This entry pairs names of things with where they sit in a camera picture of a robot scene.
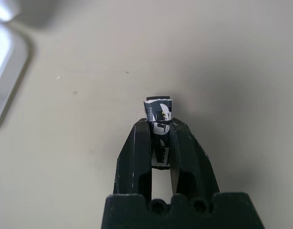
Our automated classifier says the black and white patterned eraser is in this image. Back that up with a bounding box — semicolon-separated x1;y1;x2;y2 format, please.
143;95;174;170

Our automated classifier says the white plastic pencil case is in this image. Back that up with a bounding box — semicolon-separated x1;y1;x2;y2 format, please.
0;0;29;131

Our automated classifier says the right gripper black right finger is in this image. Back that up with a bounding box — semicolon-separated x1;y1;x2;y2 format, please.
169;119;221;195

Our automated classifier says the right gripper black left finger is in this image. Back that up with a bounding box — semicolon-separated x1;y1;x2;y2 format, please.
113;118;153;200

